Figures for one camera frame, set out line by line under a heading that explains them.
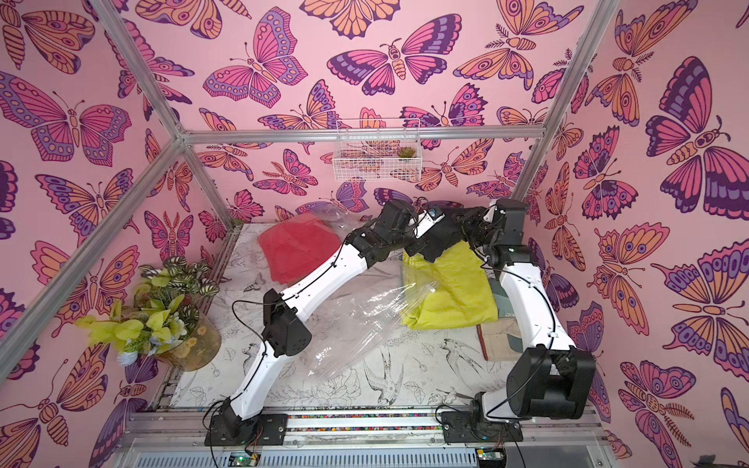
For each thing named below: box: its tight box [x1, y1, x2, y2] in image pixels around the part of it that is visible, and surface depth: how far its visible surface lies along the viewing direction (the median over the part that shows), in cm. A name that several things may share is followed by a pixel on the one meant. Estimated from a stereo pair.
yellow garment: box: [401, 240, 499, 331], surface depth 91 cm
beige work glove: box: [481, 317, 524, 362], surface depth 89 cm
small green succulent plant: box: [396, 146, 416, 158], surface depth 94 cm
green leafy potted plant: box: [74, 255, 223, 372], surface depth 76 cm
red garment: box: [257, 214, 343, 285], surface depth 111 cm
